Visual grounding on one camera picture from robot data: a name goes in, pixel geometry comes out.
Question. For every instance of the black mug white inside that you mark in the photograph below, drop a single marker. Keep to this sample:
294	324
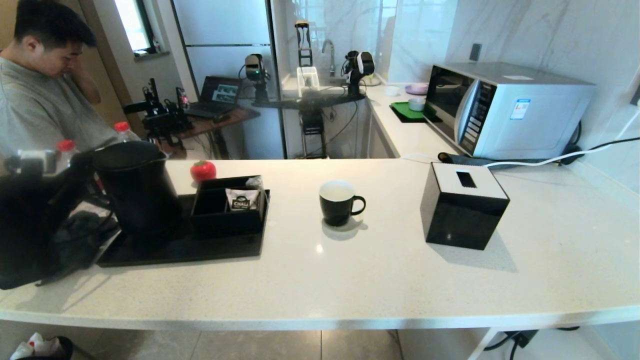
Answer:
336	210

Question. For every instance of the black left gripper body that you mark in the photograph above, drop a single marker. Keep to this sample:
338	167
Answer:
75	180

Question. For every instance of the black wall socket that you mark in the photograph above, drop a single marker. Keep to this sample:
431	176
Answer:
636	95
475	52

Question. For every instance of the white crumpled paper trash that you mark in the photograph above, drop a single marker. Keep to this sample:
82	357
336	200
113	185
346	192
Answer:
37	345

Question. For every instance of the black tissue box white lid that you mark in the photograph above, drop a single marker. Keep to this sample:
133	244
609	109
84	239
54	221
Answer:
460	220

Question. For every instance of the black laptop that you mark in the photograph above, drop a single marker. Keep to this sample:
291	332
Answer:
222	94

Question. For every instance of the dark grey cloth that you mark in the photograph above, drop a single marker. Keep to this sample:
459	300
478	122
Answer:
90	240

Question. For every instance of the black tea organizer box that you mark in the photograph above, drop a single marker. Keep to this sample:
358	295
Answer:
220	225

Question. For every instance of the green and black tray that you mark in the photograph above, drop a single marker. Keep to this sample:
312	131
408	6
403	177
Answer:
404	111

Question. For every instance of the window with dark frame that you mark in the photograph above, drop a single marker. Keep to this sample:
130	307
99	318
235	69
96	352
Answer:
131	22

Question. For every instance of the white tea bag packet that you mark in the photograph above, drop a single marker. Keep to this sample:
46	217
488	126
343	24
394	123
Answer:
241	201

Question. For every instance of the black teleoperation rig stand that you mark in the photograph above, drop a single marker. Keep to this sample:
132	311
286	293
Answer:
312	122

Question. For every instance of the small white cup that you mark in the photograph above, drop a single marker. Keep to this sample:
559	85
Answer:
392	91

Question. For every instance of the silver microwave oven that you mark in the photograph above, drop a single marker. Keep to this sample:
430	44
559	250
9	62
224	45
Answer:
530	117

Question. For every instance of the person in grey shirt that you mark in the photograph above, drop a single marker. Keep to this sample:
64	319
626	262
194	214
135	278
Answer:
35	110

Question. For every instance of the grey power adapter brick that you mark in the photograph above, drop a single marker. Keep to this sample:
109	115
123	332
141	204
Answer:
522	337

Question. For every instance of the black electric kettle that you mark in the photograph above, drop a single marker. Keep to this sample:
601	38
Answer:
142	195

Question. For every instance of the brown wooden desk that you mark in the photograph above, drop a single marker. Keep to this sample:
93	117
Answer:
237	117

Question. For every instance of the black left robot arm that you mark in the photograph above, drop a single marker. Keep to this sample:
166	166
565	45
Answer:
27	230

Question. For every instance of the chrome kitchen faucet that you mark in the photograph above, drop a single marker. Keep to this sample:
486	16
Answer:
332	62

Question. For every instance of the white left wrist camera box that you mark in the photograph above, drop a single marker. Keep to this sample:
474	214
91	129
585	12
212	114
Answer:
32	161

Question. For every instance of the white refrigerator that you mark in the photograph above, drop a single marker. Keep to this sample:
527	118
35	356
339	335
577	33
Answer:
225	25

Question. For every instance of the black trash bin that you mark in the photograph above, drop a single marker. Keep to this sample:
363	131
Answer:
66	350

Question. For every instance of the purple plate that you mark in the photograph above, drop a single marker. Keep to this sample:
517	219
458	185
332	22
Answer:
416	90

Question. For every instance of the black rectangular serving tray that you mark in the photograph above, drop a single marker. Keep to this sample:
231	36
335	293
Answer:
175	252

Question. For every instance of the small grey bowl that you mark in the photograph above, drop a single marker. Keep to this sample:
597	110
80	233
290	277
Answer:
416	105

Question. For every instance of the white translucent basket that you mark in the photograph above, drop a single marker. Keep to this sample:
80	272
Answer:
308	75

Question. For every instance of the clear water bottle red cap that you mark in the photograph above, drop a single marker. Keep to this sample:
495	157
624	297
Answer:
122	127
65	146

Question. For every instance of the red tomato shaped toy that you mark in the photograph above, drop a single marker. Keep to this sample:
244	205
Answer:
203	171

